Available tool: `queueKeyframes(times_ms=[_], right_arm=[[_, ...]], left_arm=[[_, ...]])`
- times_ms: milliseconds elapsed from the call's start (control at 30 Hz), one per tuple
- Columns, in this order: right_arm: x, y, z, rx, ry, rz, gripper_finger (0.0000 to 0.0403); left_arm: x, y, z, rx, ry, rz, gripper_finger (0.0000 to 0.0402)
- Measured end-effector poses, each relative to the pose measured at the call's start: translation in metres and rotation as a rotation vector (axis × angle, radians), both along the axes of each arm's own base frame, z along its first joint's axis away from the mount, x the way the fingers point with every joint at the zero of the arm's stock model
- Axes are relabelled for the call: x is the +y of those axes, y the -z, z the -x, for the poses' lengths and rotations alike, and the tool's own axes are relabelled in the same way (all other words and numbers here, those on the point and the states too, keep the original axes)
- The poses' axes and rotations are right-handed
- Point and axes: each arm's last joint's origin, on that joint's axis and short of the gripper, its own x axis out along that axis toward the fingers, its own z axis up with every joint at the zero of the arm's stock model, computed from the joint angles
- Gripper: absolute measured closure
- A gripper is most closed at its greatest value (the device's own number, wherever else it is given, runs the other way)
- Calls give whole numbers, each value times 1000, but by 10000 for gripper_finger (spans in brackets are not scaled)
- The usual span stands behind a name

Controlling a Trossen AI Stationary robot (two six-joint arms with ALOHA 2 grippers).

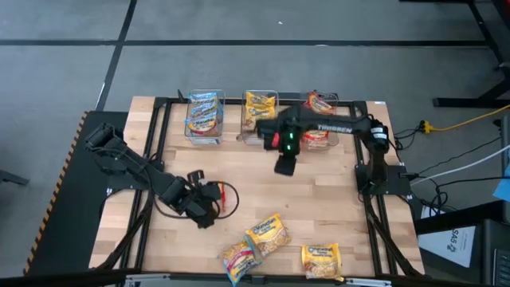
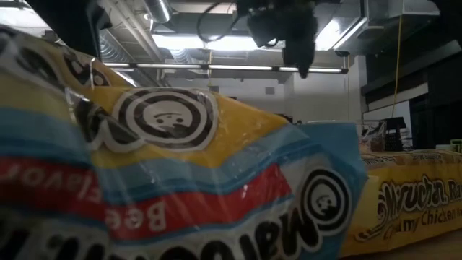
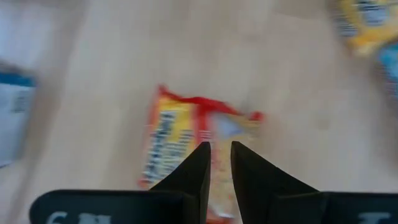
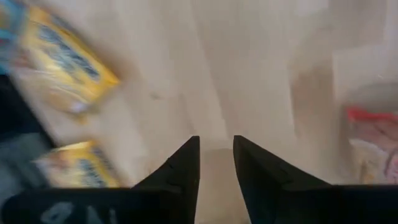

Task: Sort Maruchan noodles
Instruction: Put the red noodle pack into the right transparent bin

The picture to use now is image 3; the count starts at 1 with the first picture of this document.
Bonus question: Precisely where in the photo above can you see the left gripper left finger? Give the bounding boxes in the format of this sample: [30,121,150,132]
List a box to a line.
[29,141,211,224]

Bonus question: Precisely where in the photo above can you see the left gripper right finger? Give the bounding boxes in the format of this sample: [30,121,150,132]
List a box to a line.
[231,141,398,224]

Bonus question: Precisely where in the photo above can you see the red Maruchan ramen packet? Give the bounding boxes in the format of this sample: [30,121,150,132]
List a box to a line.
[138,83,266,224]

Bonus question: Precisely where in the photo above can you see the blue Maruchan ramen packet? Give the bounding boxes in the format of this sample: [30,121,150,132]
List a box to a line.
[334,0,398,97]

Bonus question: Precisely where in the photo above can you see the clear plastic bin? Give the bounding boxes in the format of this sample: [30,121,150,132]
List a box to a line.
[0,0,86,169]

